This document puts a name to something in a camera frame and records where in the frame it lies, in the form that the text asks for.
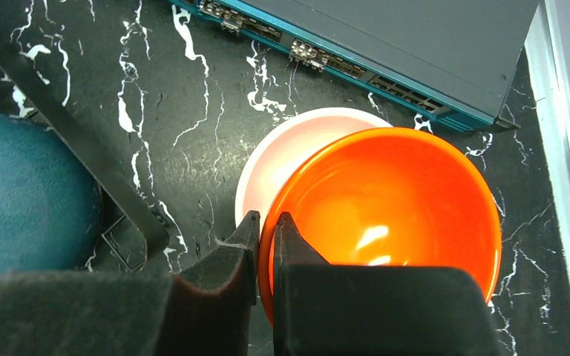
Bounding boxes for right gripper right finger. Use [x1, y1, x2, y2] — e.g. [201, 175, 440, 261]
[272, 212, 502, 355]

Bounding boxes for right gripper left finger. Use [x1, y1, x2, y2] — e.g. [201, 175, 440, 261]
[0, 211, 261, 355]

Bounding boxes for glossy orange plastic bowl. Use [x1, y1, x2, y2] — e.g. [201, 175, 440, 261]
[258, 127, 502, 320]

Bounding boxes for orange bowl white inside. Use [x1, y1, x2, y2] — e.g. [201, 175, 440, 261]
[235, 107, 391, 225]

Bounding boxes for dark blue glazed bowl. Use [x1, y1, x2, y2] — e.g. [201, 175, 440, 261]
[0, 115, 102, 274]

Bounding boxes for grey teal network switch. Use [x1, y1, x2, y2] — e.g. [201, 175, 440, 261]
[178, 0, 538, 133]

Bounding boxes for black wire dish rack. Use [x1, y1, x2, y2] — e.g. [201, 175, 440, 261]
[0, 31, 169, 272]

